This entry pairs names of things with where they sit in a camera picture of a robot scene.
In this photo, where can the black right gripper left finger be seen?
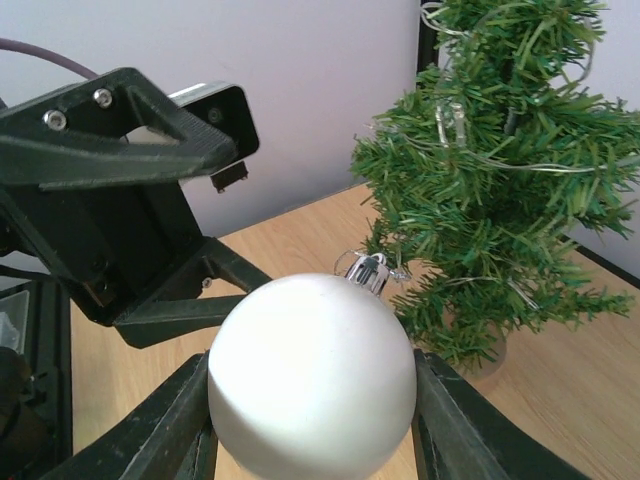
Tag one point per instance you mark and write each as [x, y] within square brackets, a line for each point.
[168, 436]

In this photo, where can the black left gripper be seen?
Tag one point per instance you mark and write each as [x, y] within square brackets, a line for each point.
[130, 256]

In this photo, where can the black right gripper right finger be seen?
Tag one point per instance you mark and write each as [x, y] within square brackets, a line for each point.
[458, 434]

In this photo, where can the white ball ornament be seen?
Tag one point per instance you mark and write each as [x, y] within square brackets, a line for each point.
[311, 376]

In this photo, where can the clear wire fairy lights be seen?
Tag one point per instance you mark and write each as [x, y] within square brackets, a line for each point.
[494, 250]

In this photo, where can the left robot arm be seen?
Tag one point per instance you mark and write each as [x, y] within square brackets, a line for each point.
[35, 384]

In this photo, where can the round wooden tree base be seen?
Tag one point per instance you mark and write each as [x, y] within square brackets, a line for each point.
[492, 365]

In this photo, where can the small green christmas tree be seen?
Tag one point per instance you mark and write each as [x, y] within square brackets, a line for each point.
[406, 192]

